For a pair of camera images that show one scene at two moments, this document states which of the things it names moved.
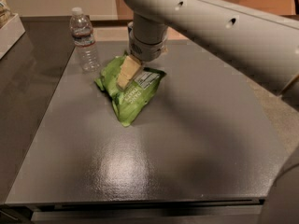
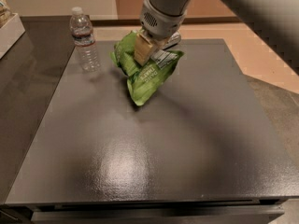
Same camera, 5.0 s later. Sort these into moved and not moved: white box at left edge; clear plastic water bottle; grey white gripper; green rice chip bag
Moved: green rice chip bag; grey white gripper
Not moved: clear plastic water bottle; white box at left edge
